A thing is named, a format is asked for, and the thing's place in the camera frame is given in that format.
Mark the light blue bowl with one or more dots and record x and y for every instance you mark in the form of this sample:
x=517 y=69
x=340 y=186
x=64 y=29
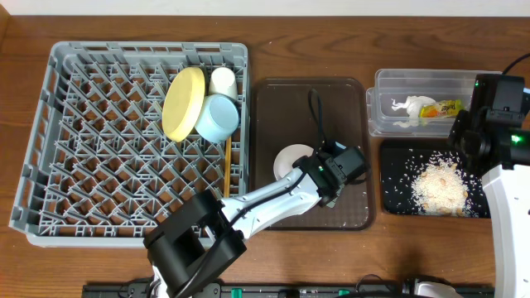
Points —
x=218 y=120

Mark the pile of rice and peanuts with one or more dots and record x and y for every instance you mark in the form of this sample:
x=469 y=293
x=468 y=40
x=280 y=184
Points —
x=439 y=186

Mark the yellow plate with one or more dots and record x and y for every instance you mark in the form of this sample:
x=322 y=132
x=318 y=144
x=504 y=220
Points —
x=183 y=103

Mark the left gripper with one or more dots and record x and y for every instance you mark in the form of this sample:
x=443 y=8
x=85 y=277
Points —
x=314 y=166

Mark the yellow snack wrapper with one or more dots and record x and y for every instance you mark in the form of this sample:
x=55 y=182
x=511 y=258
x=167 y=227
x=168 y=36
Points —
x=442 y=109

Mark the dark brown serving tray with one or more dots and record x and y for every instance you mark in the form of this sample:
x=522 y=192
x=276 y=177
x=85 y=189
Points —
x=281 y=117

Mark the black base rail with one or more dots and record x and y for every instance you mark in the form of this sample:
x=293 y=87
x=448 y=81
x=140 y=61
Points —
x=147 y=287

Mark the grey plastic dishwasher rack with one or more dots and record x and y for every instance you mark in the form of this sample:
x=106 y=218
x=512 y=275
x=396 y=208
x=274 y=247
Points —
x=99 y=172

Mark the white plastic cup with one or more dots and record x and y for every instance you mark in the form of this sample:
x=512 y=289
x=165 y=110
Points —
x=223 y=81

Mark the white bowl with food scraps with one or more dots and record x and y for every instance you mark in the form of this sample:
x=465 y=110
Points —
x=285 y=159

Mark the clear plastic bin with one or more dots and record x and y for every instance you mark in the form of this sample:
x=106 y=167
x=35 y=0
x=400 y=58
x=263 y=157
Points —
x=398 y=84

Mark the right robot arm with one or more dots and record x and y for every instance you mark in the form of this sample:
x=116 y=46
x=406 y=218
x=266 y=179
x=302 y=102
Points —
x=493 y=133

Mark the black plastic tray bin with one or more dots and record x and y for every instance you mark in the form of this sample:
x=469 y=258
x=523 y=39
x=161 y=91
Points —
x=397 y=186

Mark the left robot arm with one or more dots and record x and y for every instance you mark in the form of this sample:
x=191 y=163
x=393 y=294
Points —
x=199 y=241

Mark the white tissue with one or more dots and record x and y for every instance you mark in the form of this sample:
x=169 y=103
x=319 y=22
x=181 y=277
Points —
x=413 y=106

